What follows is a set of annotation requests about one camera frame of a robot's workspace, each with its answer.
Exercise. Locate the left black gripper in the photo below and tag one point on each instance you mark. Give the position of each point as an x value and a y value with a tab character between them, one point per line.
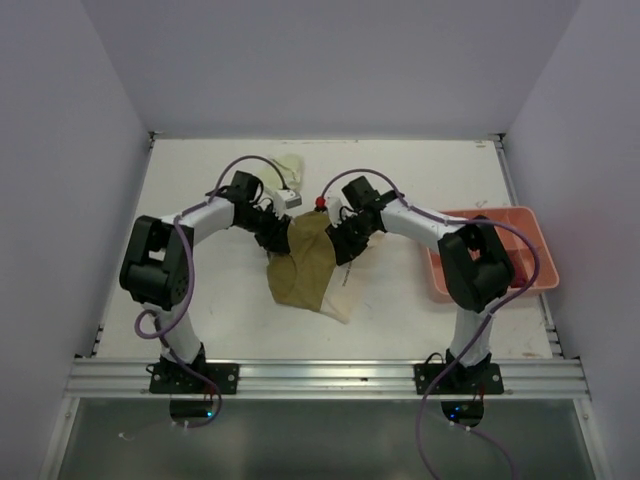
275	239

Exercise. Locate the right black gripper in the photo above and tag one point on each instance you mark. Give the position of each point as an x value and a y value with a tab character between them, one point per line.
344	250

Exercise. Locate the olive and cream underwear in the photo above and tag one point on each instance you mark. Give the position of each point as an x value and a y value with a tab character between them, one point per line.
308	276

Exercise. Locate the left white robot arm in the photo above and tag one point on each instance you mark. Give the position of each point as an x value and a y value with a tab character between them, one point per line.
158	270

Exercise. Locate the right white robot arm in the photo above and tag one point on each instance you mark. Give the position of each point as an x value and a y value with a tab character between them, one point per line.
476	268

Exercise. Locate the pale green underwear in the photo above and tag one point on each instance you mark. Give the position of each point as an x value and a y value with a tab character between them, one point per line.
289	168

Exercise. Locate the dark red rolled underwear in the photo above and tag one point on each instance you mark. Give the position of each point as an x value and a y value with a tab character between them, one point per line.
519	279

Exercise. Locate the pink divided tray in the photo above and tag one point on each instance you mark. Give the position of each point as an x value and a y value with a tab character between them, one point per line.
521	218

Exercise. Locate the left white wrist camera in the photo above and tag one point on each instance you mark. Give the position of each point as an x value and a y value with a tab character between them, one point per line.
286	199

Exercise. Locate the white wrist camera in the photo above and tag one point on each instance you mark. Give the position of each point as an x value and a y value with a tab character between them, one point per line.
286	199
331	206

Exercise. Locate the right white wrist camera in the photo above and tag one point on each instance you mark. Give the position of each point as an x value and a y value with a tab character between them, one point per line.
331	206

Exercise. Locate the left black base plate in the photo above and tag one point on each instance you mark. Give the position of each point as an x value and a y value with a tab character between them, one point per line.
169	378

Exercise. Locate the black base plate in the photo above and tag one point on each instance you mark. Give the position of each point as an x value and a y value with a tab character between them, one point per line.
484	378
169	378

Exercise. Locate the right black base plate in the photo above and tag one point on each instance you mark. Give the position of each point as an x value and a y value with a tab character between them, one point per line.
484	378

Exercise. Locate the aluminium mounting rail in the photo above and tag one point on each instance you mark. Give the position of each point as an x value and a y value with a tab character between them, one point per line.
553	379

